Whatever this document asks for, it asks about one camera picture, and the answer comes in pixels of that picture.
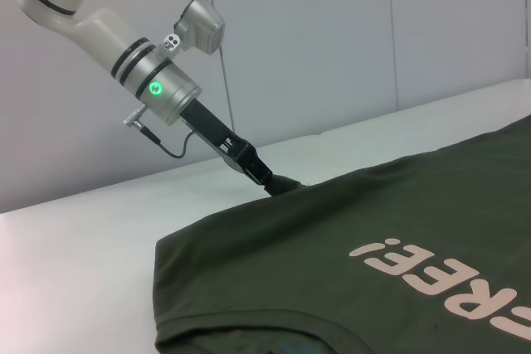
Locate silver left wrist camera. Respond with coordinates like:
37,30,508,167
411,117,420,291
163,0,227,56

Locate thin left wrist cable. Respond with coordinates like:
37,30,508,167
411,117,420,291
122,108,196,160

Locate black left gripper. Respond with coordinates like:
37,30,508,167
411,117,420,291
178,99,287,197

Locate dark green FREE! t-shirt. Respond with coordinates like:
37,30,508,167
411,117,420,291
153,115,531,354

